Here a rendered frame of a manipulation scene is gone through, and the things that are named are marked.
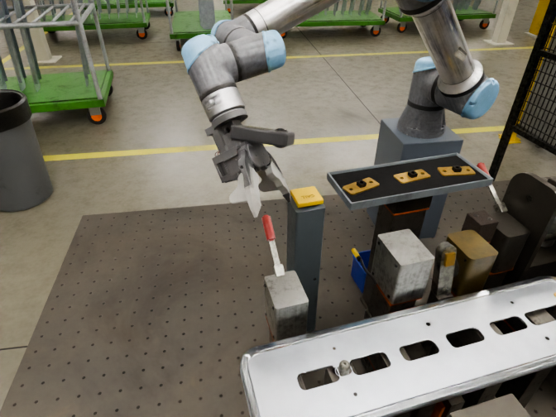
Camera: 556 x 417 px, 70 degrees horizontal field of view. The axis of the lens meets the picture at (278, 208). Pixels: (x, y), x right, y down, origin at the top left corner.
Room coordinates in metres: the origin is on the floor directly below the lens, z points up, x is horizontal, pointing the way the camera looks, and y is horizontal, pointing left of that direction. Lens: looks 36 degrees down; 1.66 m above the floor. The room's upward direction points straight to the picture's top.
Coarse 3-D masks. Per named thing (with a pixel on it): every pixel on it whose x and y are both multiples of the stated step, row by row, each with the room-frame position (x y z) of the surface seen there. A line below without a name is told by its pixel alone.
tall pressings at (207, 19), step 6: (198, 0) 6.87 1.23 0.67; (204, 0) 6.74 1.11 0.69; (210, 0) 6.75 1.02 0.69; (204, 6) 6.73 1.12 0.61; (210, 6) 6.74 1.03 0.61; (204, 12) 6.72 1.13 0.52; (210, 12) 6.73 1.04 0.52; (204, 18) 6.71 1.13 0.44; (210, 18) 6.72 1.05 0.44; (204, 24) 6.70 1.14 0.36; (210, 24) 6.72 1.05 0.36
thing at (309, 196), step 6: (312, 186) 0.78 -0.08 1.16; (294, 192) 0.75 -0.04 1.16; (300, 192) 0.75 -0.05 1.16; (306, 192) 0.75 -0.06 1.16; (312, 192) 0.75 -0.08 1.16; (318, 192) 0.75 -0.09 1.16; (294, 198) 0.74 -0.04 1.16; (300, 198) 0.73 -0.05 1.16; (306, 198) 0.73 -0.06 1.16; (312, 198) 0.73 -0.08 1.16; (318, 198) 0.73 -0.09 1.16; (300, 204) 0.71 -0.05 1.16; (306, 204) 0.71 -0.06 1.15; (312, 204) 0.72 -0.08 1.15
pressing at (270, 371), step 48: (528, 288) 0.61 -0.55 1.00; (336, 336) 0.48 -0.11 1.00; (384, 336) 0.48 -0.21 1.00; (432, 336) 0.48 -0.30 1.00; (528, 336) 0.48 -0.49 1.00; (288, 384) 0.39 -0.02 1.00; (336, 384) 0.39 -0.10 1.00; (384, 384) 0.39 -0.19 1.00; (432, 384) 0.39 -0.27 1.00; (480, 384) 0.39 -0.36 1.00
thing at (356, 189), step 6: (360, 180) 0.78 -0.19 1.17; (366, 180) 0.80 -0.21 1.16; (372, 180) 0.80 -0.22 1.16; (348, 186) 0.77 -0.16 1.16; (354, 186) 0.77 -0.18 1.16; (360, 186) 0.77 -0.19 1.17; (366, 186) 0.77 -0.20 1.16; (372, 186) 0.77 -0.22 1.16; (348, 192) 0.75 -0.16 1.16; (354, 192) 0.75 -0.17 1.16; (360, 192) 0.75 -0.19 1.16
